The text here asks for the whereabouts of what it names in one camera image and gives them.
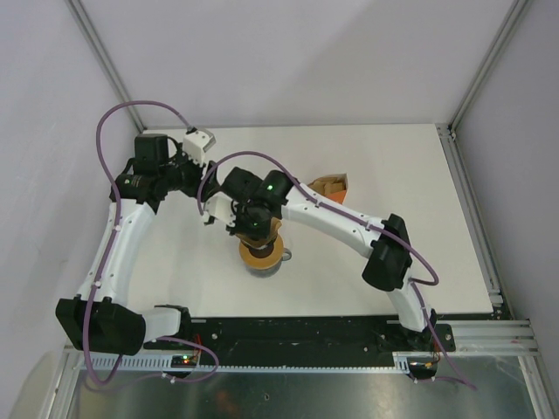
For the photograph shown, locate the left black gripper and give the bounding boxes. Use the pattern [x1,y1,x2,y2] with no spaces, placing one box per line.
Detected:
[159,143,220,203]

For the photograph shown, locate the orange coffee filter box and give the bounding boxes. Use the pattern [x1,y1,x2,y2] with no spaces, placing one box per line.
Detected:
[307,172,350,205]

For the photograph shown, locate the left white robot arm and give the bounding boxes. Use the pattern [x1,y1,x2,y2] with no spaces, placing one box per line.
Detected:
[56,130,215,355]

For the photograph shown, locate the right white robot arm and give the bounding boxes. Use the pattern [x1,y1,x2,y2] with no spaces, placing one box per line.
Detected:
[203,168,435,350]

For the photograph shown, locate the round bamboo dripper stand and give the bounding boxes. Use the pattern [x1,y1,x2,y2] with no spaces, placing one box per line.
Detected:
[238,235,285,266]

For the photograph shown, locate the brown paper coffee filters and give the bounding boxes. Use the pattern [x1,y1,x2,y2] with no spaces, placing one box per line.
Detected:
[310,174,346,197]

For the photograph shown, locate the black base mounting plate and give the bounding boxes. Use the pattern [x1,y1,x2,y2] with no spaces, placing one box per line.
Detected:
[143,313,455,367]

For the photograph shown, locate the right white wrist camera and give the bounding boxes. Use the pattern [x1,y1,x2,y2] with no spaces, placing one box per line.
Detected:
[202,193,238,228]

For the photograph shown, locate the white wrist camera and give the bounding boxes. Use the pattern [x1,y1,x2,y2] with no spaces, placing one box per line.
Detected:
[202,193,238,228]
[183,128,216,168]

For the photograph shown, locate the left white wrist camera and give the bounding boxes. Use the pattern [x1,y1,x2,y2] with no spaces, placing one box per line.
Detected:
[183,128,216,168]

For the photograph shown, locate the aluminium frame profile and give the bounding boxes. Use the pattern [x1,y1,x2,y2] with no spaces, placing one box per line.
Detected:
[65,0,145,131]

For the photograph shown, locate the grey slotted cable duct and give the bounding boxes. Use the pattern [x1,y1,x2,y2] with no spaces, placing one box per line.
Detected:
[77,352,438,374]

